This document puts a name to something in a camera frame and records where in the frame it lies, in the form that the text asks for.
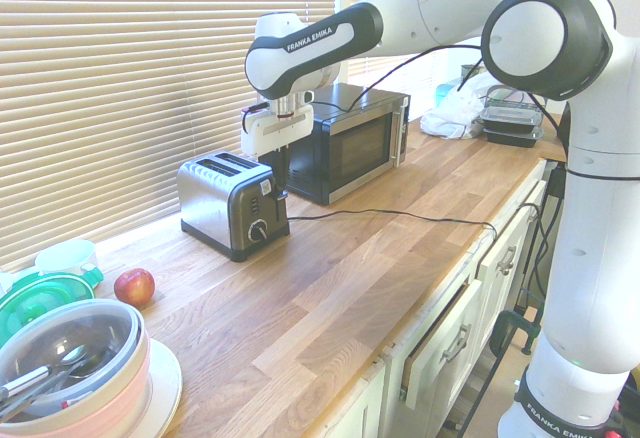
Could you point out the stainless steel two-slot toaster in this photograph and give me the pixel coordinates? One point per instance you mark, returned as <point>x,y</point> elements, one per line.
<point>215,198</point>

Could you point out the green clamp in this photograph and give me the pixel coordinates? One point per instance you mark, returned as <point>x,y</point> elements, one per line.
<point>510,323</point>

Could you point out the white plastic bag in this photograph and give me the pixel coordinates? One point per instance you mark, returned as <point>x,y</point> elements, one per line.
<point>452,118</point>

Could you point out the white cabinet drawer front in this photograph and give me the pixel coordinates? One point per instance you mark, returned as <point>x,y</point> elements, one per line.
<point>505,278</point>

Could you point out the green plastic container lid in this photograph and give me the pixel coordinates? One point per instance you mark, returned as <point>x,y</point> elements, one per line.
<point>35,295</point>

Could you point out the teal plastic container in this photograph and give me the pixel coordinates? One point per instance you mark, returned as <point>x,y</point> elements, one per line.
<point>444,94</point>

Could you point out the red apple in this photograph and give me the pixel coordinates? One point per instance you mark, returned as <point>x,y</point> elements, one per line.
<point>134,287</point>

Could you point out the wide beige window blind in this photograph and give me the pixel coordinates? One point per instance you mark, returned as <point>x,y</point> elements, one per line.
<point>125,83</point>

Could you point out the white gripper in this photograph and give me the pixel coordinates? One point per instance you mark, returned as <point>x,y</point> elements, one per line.
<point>275,130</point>

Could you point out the clear plastic bowl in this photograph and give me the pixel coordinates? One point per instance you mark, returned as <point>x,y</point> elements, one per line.
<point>75,328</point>

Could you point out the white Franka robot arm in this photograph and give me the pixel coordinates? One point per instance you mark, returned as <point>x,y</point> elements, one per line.
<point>590,258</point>

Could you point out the white plate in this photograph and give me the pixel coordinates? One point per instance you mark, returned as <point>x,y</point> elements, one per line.
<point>167,383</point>

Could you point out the pink bowl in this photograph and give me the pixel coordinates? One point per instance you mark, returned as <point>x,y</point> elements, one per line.
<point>125,398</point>

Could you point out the metal spoon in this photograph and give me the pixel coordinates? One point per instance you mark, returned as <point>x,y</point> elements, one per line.
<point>25,380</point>

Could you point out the open white drawer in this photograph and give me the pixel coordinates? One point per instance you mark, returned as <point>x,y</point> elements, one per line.
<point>442,338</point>

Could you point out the narrow beige window blind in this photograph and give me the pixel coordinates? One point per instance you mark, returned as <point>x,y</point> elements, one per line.
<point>395,70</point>

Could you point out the black stainless microwave oven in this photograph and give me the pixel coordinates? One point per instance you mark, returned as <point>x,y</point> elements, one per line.
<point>350,148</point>

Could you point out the black food container clear lid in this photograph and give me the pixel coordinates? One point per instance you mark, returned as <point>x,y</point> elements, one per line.
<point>510,118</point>

